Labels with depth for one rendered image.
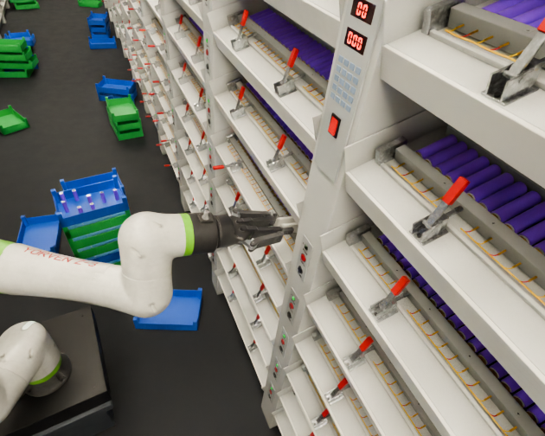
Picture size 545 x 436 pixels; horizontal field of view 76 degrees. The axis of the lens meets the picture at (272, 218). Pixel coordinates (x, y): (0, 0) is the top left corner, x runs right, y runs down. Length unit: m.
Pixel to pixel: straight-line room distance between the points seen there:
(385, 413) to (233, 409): 1.03
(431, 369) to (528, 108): 0.39
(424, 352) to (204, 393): 1.26
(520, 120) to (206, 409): 1.56
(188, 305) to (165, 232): 1.24
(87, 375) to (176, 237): 0.83
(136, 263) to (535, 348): 0.63
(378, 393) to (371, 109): 0.53
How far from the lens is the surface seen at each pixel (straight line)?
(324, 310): 0.84
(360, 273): 0.67
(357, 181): 0.56
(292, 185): 0.82
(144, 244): 0.72
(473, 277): 0.48
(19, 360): 1.28
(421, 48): 0.49
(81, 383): 1.46
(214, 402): 1.73
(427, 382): 0.61
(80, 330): 1.56
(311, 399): 1.16
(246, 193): 1.09
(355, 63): 0.53
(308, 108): 0.72
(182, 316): 1.91
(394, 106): 0.56
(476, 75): 0.44
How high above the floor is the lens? 1.63
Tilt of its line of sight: 43 degrees down
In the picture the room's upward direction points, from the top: 8 degrees clockwise
